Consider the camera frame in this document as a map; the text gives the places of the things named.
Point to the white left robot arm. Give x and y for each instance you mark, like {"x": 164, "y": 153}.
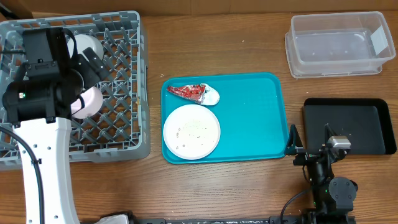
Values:
{"x": 38, "y": 106}

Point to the grey plastic dish rack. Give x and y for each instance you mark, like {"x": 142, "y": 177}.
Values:
{"x": 120, "y": 130}

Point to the grey shallow bowl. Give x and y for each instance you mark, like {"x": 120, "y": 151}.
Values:
{"x": 87, "y": 41}

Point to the white round plate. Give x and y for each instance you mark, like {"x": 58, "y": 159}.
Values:
{"x": 191, "y": 132}

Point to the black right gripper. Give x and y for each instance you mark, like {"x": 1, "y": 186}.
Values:
{"x": 294, "y": 144}

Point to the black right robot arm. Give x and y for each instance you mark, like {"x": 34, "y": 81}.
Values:
{"x": 333, "y": 197}

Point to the pink upturned bowl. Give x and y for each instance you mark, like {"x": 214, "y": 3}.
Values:
{"x": 91, "y": 104}

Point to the white napkin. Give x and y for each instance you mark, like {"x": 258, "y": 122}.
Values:
{"x": 210, "y": 96}

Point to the teal plastic tray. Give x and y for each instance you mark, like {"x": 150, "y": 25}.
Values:
{"x": 251, "y": 113}

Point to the clear plastic bin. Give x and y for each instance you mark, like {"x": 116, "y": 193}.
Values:
{"x": 338, "y": 44}

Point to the black plastic tray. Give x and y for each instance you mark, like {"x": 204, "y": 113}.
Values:
{"x": 366, "y": 122}

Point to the red foil snack wrapper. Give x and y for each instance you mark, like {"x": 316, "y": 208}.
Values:
{"x": 193, "y": 93}

